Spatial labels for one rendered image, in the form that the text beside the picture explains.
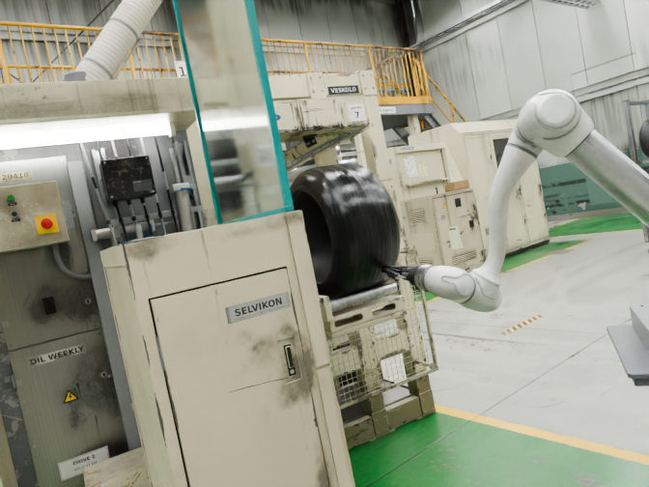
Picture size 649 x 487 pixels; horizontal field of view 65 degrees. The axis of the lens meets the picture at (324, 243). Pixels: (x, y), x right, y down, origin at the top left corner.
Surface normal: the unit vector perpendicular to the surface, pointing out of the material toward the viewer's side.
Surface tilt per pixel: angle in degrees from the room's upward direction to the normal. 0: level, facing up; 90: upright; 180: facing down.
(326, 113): 90
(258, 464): 90
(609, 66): 90
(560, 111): 83
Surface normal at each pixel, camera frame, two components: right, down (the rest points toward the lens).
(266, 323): 0.47, -0.04
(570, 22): -0.78, 0.18
